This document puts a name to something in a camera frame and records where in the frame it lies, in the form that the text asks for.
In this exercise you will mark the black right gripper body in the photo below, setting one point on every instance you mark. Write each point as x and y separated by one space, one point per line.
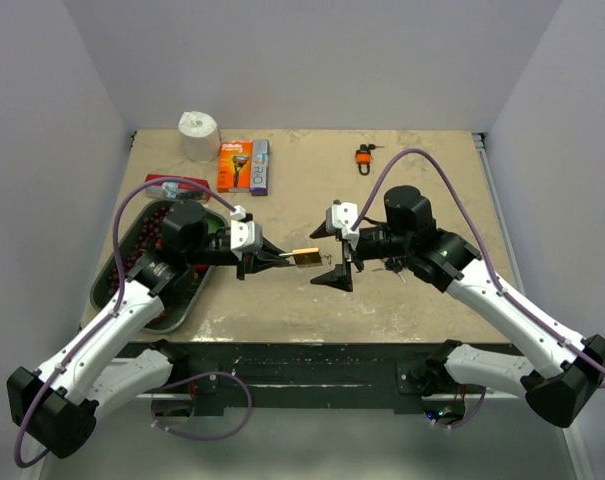
382 242

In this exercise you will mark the dark red grape bunch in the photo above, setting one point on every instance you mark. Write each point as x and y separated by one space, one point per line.
140 236

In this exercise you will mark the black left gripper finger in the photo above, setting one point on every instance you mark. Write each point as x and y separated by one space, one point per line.
271 251
254 265

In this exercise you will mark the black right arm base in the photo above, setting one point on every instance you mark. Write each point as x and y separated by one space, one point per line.
443 400

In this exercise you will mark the red toothpaste box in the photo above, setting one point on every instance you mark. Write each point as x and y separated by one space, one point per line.
176 187

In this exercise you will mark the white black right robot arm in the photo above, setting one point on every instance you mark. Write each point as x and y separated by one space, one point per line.
556 371

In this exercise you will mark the orange razor box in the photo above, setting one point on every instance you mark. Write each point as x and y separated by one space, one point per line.
234 167

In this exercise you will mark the green lime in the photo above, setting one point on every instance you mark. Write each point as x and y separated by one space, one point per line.
215 223

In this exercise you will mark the black padlock with keys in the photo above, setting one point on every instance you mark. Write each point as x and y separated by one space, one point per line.
394 265

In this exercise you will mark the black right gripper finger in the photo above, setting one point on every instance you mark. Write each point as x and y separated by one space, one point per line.
324 230
340 277

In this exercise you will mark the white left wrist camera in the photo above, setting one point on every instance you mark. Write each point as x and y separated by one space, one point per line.
245 234

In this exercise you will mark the brass padlock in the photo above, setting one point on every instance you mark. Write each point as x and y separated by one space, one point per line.
308 257

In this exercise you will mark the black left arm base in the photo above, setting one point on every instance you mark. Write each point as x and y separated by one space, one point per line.
195 378

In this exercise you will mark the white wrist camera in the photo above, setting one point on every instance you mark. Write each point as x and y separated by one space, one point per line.
340 222
245 234

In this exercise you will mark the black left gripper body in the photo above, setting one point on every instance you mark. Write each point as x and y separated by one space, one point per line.
209 252

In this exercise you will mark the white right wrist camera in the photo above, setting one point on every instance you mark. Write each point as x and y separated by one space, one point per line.
340 222

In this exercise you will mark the white toilet paper roll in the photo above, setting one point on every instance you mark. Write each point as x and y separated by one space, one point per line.
200 136

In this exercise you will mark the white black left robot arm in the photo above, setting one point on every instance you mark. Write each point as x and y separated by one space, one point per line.
60 402

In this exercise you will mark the orange padlock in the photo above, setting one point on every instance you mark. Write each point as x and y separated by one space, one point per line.
363 157

